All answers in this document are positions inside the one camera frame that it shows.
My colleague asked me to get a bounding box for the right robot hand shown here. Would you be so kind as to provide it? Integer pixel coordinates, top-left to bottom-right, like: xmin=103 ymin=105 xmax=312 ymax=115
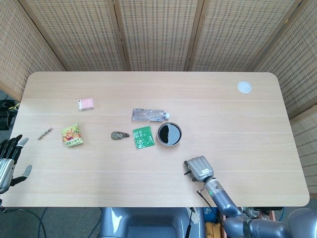
xmin=184 ymin=155 xmax=214 ymax=183

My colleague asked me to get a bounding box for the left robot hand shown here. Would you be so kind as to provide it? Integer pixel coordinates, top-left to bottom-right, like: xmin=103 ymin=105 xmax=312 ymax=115
xmin=0 ymin=134 xmax=33 ymax=194

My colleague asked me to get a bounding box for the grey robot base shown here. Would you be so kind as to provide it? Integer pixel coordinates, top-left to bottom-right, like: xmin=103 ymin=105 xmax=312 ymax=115
xmin=100 ymin=207 xmax=206 ymax=238

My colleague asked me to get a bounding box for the black bowl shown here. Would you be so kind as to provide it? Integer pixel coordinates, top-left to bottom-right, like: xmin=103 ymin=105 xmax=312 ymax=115
xmin=157 ymin=121 xmax=183 ymax=147

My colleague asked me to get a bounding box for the blue box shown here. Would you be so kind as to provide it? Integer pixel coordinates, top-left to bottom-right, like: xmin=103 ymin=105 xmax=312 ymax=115
xmin=203 ymin=207 xmax=220 ymax=224

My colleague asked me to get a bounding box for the black yellow equipment pile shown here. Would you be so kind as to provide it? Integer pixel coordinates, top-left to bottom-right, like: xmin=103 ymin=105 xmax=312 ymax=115
xmin=0 ymin=99 xmax=20 ymax=131

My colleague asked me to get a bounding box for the yellow cloth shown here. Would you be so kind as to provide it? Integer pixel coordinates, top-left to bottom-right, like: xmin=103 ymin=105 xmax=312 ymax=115
xmin=205 ymin=222 xmax=225 ymax=238

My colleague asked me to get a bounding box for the green tea sachet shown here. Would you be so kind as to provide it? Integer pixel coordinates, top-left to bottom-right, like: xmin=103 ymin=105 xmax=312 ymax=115
xmin=132 ymin=125 xmax=156 ymax=150

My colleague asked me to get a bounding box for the green snack bag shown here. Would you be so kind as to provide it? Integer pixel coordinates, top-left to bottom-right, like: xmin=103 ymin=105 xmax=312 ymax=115
xmin=60 ymin=120 xmax=84 ymax=148

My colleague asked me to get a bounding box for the clear plastic water bottle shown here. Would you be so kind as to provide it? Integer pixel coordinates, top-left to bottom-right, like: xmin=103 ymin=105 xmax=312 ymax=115
xmin=131 ymin=108 xmax=171 ymax=123

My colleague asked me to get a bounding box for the brown correction tape dispenser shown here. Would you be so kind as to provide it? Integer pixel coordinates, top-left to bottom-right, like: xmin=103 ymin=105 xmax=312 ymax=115
xmin=110 ymin=131 xmax=130 ymax=141

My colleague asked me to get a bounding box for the white round table cap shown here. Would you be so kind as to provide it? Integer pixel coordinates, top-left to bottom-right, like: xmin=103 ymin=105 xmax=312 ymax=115
xmin=237 ymin=81 xmax=253 ymax=94

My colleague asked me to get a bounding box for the pink tissue pack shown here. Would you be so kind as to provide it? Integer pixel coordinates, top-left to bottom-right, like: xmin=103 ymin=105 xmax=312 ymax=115
xmin=77 ymin=97 xmax=96 ymax=112

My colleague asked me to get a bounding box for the woven bamboo folding screen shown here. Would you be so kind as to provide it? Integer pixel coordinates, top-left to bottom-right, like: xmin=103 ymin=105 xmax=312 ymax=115
xmin=0 ymin=0 xmax=317 ymax=191

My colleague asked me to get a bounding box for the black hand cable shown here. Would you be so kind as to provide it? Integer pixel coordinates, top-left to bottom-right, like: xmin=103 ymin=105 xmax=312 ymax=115
xmin=197 ymin=189 xmax=223 ymax=220

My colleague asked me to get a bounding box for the white perforated bracket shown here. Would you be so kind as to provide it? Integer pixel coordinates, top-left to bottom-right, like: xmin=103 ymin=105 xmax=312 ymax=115
xmin=189 ymin=207 xmax=200 ymax=225

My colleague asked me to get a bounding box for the small bead string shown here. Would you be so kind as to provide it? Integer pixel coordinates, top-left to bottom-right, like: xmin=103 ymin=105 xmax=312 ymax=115
xmin=37 ymin=127 xmax=53 ymax=141

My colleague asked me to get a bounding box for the black floor cable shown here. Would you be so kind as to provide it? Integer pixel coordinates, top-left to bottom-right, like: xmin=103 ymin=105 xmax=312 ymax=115
xmin=3 ymin=208 xmax=48 ymax=238

